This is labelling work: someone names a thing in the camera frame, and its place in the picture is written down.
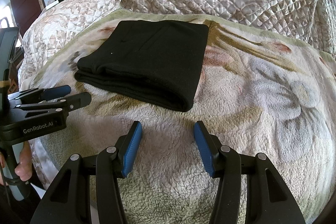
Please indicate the grey left gripper handle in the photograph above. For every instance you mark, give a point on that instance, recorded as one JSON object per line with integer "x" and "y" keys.
{"x": 19, "y": 189}

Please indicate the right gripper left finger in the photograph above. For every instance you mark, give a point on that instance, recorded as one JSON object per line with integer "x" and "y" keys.
{"x": 67, "y": 200}

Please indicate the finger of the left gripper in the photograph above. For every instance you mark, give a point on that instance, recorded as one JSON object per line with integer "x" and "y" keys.
{"x": 62, "y": 105}
{"x": 37, "y": 95}

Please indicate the person's left hand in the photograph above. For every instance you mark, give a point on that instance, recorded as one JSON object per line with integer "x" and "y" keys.
{"x": 24, "y": 168}

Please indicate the black pants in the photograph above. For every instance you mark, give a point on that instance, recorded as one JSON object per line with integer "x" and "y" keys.
{"x": 154, "y": 62}

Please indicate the floral fleece blanket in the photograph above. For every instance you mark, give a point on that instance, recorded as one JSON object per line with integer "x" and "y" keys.
{"x": 258, "y": 92}

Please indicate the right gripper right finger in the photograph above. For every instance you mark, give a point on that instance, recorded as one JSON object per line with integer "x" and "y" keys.
{"x": 269, "y": 199}

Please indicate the dark wooden door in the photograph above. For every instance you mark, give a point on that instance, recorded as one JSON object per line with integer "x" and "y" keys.
{"x": 25, "y": 12}

